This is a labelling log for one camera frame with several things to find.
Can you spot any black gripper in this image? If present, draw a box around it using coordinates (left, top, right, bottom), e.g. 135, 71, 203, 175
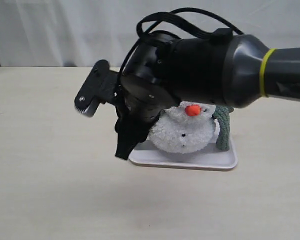
73, 31, 181, 161

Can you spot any white plush snowman toy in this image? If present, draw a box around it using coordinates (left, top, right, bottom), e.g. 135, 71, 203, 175
149, 100, 221, 154

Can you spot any green fleece scarf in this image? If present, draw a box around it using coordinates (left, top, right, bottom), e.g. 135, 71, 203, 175
149, 104, 235, 152

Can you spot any white rectangular plastic tray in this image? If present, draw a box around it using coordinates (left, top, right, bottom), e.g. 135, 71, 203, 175
128, 137, 238, 172

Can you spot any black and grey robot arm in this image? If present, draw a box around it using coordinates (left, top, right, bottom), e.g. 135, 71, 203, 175
74, 30, 300, 160

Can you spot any white backdrop curtain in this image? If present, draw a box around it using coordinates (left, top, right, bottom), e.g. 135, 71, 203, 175
0, 0, 300, 67

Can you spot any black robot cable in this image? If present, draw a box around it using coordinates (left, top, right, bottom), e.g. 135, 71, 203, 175
116, 6, 243, 96

